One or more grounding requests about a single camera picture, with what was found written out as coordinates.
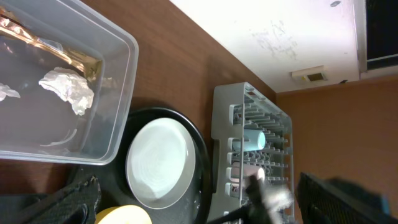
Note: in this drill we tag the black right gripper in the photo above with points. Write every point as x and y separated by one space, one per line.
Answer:
265 204

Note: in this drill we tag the round black tray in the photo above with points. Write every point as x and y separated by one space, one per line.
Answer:
193 207

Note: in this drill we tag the yellow bowl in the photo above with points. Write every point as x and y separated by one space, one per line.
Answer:
127 214

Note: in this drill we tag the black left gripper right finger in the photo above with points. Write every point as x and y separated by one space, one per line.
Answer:
340 201

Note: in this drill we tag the pink plastic cup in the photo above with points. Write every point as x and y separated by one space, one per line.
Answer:
248 170

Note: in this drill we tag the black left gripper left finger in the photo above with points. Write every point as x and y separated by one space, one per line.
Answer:
75 203

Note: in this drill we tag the crumpled white tissue left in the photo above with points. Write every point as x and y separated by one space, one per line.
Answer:
6 91

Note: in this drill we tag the light blue plastic cup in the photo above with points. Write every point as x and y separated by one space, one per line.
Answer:
254 140

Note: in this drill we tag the crumpled white tissue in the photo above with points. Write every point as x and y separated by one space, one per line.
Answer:
6 91
70 87

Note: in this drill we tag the clear plastic waste bin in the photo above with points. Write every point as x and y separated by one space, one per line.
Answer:
39 126

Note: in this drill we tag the light grey round plate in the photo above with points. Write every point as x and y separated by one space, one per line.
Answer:
160 163

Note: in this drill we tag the crumpled white tissue right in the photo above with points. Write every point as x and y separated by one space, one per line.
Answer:
70 87

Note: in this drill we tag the gold snack wrapper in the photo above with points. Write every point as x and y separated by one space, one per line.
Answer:
12 28

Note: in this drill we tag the grey dishwasher rack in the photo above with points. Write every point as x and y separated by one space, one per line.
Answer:
237 107

